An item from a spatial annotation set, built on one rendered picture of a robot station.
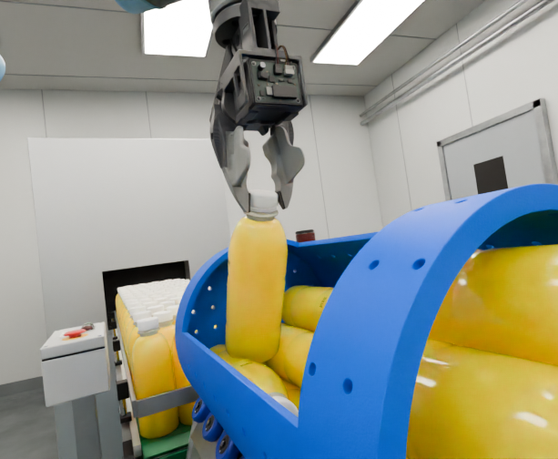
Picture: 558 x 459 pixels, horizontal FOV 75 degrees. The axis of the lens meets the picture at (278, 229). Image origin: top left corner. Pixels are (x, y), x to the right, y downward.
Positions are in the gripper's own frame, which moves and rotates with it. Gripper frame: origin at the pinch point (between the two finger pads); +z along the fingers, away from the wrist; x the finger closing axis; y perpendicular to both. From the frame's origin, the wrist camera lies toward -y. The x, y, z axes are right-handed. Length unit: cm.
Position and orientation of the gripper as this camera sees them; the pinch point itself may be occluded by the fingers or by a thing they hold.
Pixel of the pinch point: (262, 200)
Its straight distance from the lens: 42.7
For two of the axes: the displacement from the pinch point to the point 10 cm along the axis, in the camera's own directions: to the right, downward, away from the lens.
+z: 1.4, 9.9, -0.5
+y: 4.3, -1.1, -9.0
